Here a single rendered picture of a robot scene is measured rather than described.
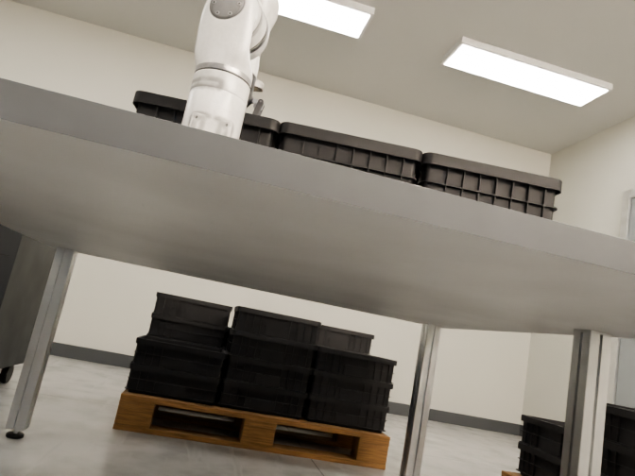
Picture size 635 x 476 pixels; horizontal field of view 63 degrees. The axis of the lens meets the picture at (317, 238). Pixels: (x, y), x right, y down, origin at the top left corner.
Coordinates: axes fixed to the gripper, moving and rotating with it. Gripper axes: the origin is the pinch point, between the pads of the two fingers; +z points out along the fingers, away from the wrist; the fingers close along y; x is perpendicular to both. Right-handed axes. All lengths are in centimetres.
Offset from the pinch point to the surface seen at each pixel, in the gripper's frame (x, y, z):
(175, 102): -9.9, -8.7, -1.0
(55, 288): 78, -67, 40
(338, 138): -7.2, 24.6, -0.8
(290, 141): -6.8, 15.1, 1.5
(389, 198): -53, 33, 23
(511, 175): -4, 61, -1
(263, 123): -8.5, 9.2, -0.6
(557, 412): 353, 237, 61
